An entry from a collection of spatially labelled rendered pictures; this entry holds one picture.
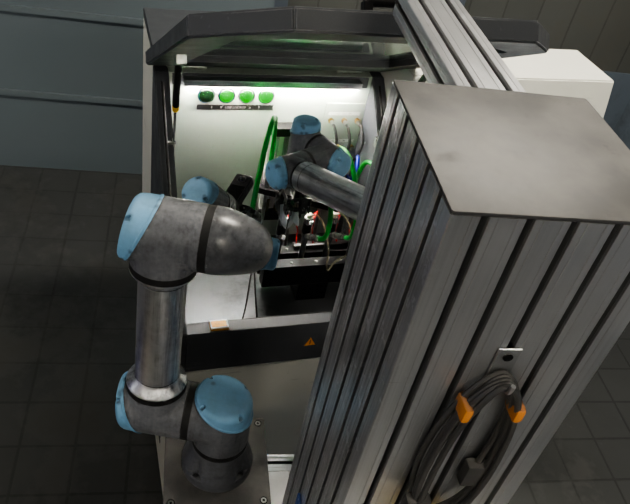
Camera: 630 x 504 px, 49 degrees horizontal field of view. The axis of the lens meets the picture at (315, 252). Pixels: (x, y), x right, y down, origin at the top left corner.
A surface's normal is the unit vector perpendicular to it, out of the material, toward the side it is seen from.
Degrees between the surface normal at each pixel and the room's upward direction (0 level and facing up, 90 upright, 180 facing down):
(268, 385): 90
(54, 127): 90
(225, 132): 90
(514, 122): 0
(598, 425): 0
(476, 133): 0
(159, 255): 86
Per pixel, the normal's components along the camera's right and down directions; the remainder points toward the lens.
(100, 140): 0.13, 0.66
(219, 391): 0.29, -0.72
